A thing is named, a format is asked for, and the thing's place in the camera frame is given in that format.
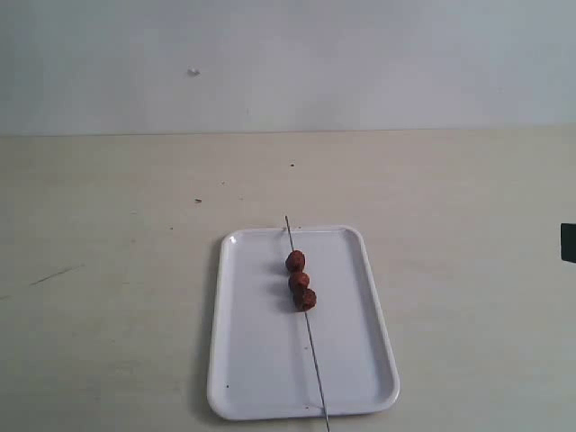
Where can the thin metal skewer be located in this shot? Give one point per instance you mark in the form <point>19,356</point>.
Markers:
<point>312,344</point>

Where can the white rectangular plastic tray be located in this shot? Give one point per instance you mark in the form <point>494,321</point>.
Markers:
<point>261,366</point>

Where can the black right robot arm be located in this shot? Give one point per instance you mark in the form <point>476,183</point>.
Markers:
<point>568,242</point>

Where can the red ball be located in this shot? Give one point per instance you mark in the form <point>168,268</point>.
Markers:
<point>304,300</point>
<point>295,262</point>
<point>298,281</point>

